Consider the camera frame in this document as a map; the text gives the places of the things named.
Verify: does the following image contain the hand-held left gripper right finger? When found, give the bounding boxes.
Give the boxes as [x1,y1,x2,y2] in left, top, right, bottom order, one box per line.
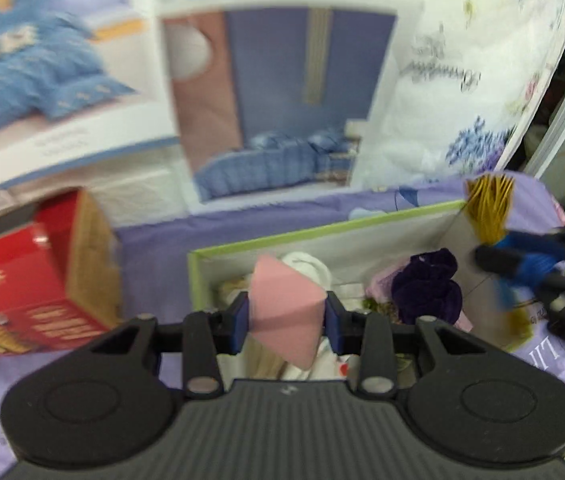
[323,291,469,397]

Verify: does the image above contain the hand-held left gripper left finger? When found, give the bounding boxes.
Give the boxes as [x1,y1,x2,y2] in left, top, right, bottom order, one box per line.
[90,291,252,396]

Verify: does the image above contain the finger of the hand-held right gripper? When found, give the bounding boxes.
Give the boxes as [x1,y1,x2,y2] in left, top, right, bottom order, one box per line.
[475,225,565,281]
[497,265,565,361]

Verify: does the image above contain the pink triangular sachet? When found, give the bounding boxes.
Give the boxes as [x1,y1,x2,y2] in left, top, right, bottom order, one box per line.
[247,254,327,372]

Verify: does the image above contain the white sock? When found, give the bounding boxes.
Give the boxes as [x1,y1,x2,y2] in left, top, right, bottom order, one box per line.
[280,252,333,306]

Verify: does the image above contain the light purple cloth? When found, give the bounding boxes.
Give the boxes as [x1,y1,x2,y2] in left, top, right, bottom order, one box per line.
[365,265,413,311]

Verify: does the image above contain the yellow tassel ornament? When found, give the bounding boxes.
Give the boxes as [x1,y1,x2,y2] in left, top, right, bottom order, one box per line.
[463,172,534,343]

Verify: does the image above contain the green cardboard box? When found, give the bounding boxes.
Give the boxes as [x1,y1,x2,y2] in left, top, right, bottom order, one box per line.
[187,199,535,396]

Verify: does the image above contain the dark purple scrunchie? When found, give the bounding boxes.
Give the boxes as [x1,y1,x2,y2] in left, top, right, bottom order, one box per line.
[391,247,464,328]

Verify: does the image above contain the purple floral bedsheet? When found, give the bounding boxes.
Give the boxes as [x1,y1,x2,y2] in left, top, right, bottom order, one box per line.
[0,172,565,480]

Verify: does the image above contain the floral plastic bag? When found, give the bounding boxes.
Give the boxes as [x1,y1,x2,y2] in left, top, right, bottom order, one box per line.
[152,0,565,191]

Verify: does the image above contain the red cardboard box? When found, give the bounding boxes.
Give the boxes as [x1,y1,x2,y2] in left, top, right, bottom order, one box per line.
[0,187,124,357]

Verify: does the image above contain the purple wardrobe bedroom poster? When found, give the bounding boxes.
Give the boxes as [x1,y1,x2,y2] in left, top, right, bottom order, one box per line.
[155,2,399,207]

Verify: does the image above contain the blue bedding poster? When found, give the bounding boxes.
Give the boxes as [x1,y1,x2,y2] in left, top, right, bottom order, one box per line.
[0,0,182,190]

